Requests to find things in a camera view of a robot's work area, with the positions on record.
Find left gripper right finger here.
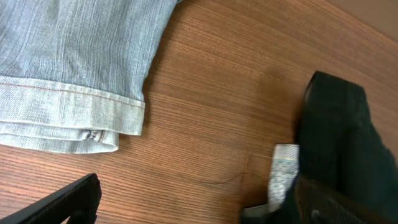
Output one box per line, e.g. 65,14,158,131
294,174,397,224

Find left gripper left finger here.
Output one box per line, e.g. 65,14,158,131
1,173,101,224

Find black shorts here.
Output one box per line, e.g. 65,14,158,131
239,71,397,223

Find folded light blue jeans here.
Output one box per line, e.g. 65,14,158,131
1,0,177,154

